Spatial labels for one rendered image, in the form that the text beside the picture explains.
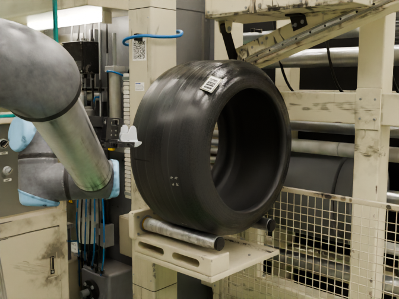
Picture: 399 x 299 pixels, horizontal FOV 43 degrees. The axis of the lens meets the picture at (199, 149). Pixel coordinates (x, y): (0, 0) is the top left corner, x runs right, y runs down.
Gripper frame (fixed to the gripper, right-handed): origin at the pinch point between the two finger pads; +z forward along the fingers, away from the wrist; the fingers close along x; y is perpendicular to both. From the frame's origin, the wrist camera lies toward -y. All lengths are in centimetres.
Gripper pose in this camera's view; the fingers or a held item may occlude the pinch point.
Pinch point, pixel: (136, 145)
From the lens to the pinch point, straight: 146.0
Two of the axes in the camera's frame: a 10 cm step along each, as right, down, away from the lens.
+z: 6.7, 0.2, 7.4
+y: 0.8, -10.0, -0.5
